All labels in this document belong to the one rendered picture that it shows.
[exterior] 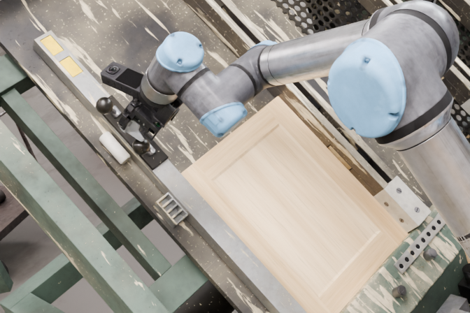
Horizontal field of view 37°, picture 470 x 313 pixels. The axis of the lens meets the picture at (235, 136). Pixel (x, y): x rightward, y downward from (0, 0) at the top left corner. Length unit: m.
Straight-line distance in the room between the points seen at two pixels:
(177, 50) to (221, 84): 0.10
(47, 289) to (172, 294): 1.07
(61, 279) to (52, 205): 1.12
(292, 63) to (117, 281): 0.61
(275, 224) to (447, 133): 0.81
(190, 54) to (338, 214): 0.71
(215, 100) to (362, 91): 0.38
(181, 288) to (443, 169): 0.83
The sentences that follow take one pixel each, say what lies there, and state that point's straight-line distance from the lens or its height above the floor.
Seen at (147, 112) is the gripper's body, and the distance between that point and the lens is 1.38.
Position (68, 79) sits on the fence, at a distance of 1.68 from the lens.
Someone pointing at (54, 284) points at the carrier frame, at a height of 0.75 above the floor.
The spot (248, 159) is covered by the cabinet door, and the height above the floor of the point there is 1.22.
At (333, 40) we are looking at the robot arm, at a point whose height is 1.60.
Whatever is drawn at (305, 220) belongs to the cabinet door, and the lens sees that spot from 1.72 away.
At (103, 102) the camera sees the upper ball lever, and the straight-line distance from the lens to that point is 1.52.
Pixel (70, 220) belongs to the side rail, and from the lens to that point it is 1.52.
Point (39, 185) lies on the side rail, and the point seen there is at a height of 1.44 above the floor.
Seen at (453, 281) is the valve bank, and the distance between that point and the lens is 1.88.
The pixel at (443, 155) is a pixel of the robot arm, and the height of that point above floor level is 1.49.
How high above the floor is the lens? 1.98
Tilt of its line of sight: 24 degrees down
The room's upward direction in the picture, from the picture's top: 23 degrees counter-clockwise
